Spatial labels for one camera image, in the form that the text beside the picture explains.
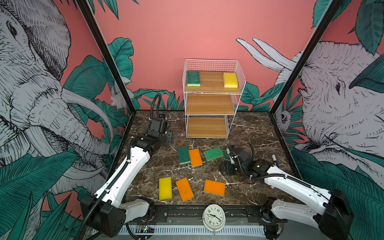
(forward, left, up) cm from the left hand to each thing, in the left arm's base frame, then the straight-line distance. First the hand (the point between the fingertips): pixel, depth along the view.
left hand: (166, 132), depth 77 cm
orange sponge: (-22, -26, -25) cm, 42 cm away
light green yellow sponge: (-1, -27, -23) cm, 36 cm away
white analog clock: (-38, -23, -20) cm, 48 cm away
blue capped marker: (-7, -66, -23) cm, 70 cm away
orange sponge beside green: (-3, -15, -24) cm, 28 cm away
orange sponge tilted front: (-23, -9, -24) cm, 34 cm away
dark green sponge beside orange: (-1, -8, -24) cm, 25 cm away
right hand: (-15, -30, -13) cm, 36 cm away
